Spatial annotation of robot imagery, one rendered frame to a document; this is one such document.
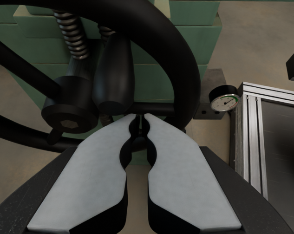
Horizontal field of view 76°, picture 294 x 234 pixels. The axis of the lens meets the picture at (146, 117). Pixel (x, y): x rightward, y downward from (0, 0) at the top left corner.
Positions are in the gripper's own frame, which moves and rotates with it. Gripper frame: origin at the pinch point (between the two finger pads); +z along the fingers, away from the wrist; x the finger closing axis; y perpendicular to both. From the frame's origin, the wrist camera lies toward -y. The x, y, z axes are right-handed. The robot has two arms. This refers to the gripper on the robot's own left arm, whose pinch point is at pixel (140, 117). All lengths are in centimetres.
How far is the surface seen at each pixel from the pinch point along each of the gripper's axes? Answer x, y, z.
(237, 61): 71, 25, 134
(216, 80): 19.3, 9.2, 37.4
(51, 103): -9.0, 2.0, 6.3
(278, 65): 101, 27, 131
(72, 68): -8.5, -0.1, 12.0
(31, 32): -13.5, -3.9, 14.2
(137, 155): -3, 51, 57
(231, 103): 19.5, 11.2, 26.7
